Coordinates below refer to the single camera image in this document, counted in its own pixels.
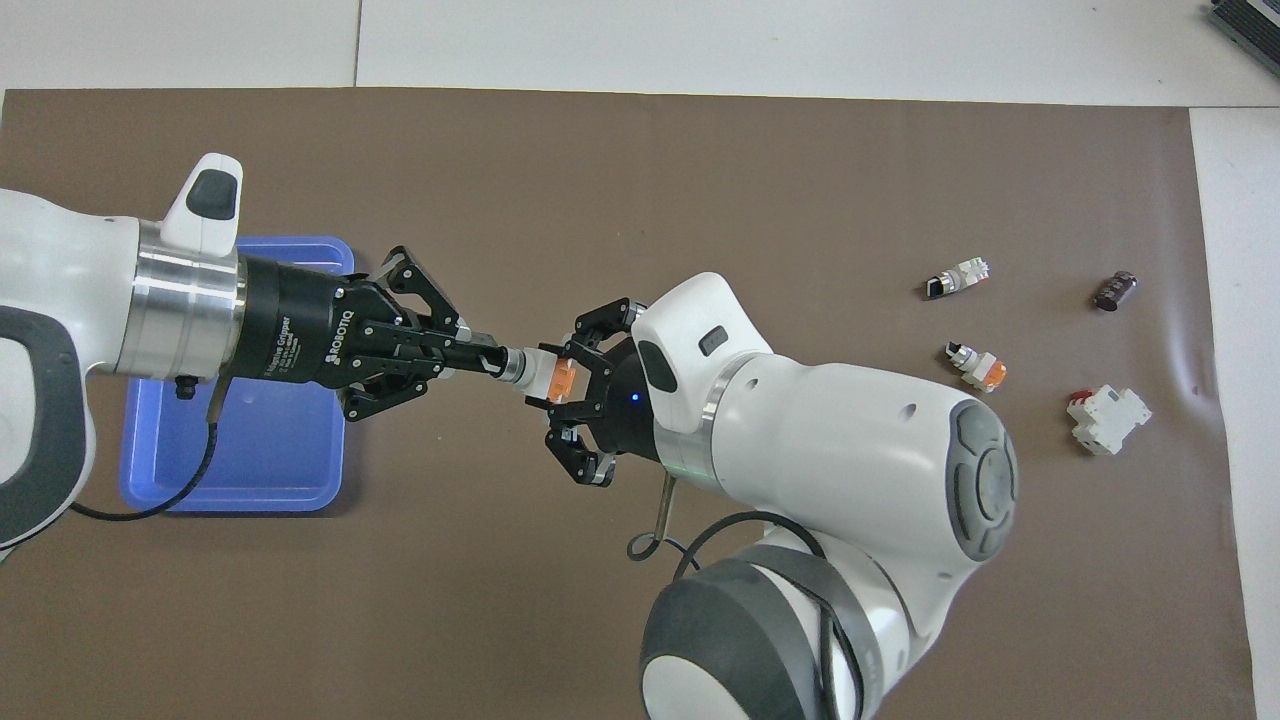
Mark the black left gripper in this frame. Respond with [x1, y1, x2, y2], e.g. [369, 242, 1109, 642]
[237, 244, 508, 422]

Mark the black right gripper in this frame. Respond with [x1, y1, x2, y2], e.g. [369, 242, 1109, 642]
[525, 297, 663, 490]

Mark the blue plastic tray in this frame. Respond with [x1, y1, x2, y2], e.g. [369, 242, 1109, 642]
[119, 236, 356, 514]

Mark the brown table mat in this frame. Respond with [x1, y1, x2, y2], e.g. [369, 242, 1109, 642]
[0, 88, 1259, 720]

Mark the orange white push button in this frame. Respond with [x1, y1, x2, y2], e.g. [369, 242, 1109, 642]
[945, 340, 1008, 393]

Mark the white red circuit breaker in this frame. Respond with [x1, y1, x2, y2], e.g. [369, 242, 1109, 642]
[1066, 384, 1153, 457]

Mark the small dark brown component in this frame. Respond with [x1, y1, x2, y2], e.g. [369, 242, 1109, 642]
[1093, 269, 1140, 313]

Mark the black electronics box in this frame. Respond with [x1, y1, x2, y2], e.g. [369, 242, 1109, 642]
[1205, 0, 1280, 76]

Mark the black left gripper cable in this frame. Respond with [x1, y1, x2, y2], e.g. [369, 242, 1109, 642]
[67, 374, 224, 524]

